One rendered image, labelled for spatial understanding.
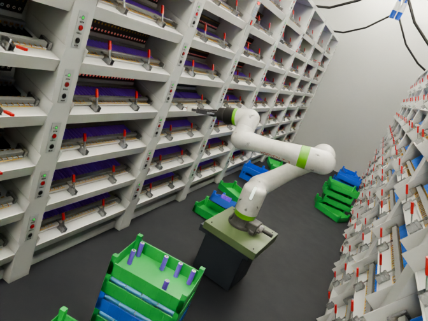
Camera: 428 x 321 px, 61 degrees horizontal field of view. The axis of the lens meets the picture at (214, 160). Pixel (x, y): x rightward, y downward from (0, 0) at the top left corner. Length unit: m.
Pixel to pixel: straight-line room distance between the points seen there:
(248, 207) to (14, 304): 1.13
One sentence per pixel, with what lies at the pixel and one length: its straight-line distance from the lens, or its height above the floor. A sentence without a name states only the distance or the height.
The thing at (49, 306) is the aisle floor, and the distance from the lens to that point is 1.73.
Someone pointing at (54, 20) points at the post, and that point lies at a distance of 1.40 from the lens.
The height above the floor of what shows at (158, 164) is 0.38.
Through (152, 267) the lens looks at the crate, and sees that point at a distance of 1.50.
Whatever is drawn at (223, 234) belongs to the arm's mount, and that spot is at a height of 0.31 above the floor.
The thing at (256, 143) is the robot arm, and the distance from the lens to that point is 1.87.
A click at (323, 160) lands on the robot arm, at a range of 1.84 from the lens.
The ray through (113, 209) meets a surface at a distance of 2.11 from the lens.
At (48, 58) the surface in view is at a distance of 1.33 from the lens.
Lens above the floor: 1.20
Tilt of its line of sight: 18 degrees down
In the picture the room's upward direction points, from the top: 22 degrees clockwise
